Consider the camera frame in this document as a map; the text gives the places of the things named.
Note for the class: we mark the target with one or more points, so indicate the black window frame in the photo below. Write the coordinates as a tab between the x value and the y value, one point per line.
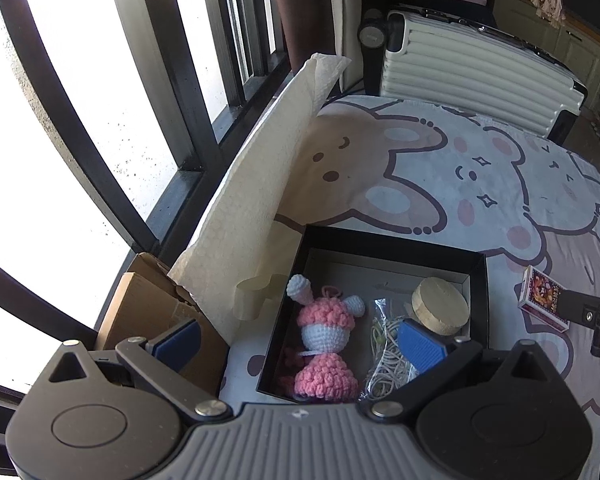
180	85

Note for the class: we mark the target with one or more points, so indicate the round wooden lid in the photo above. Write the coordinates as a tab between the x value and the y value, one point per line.
440	305

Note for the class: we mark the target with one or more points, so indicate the cream kitchen cabinets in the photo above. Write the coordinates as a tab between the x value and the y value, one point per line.
580	45

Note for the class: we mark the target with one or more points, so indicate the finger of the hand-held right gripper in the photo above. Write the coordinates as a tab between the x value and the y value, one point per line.
577	310

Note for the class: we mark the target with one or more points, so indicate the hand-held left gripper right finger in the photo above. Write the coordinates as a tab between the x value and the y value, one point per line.
422	350

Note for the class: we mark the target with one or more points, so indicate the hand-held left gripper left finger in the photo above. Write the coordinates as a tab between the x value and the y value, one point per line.
180	347

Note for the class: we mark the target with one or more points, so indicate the brown cardboard box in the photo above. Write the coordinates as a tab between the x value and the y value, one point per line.
140	305

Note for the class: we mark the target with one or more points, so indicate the black cardboard box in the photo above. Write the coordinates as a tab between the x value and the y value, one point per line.
380	260

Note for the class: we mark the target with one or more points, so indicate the brown curtain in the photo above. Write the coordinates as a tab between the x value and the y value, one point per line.
300	10

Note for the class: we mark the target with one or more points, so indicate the pink crochet doll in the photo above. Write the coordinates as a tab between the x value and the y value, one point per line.
325	340

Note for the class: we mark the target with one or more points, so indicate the bag of rubber bands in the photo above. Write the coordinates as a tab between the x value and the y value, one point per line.
385	360

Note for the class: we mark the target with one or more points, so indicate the playing card deck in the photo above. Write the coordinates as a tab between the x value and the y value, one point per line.
540	297

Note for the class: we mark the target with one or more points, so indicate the white ribbed suitcase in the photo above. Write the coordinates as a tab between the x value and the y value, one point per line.
470	70

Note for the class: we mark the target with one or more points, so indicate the white paper towel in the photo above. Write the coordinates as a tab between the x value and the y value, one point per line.
260	185

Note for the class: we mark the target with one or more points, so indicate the printed bear blanket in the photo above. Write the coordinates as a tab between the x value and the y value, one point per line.
480	185

